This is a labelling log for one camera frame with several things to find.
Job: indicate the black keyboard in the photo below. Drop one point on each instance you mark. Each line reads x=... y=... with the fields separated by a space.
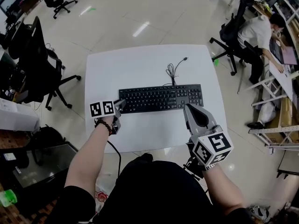
x=151 y=99

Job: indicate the white board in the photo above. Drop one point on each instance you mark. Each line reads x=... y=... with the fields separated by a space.
x=281 y=76

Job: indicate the white box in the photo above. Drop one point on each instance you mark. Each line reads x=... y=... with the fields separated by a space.
x=16 y=116

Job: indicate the red and white plastic bag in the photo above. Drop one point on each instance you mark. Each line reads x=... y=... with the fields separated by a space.
x=101 y=193

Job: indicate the green plastic bottle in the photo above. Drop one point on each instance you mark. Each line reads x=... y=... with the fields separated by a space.
x=8 y=198

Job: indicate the black shoe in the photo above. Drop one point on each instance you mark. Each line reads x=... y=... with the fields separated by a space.
x=255 y=125

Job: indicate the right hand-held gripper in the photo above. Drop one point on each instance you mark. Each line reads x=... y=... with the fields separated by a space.
x=213 y=147

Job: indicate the dark glass side table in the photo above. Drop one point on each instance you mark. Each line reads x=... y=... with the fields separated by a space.
x=42 y=162

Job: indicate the brown cardboard box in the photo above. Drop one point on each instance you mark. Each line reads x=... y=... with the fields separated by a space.
x=288 y=112

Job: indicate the person's black clothing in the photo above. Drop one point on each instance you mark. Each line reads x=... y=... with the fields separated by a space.
x=154 y=192

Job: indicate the silver metal wristband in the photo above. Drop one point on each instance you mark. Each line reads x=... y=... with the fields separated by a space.
x=211 y=167

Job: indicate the black bag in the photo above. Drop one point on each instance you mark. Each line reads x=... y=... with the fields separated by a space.
x=47 y=135

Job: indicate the dark flat screen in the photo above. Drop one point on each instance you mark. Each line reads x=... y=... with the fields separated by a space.
x=286 y=53

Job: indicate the perforated metal rack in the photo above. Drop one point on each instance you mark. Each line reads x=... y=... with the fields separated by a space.
x=273 y=130

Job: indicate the black and white shoes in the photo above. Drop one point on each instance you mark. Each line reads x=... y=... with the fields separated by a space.
x=259 y=213

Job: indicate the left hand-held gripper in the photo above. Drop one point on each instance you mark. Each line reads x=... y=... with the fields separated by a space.
x=102 y=108

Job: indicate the person's right forearm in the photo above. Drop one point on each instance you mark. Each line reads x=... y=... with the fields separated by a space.
x=224 y=190

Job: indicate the person's left forearm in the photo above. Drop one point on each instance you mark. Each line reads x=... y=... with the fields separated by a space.
x=88 y=153

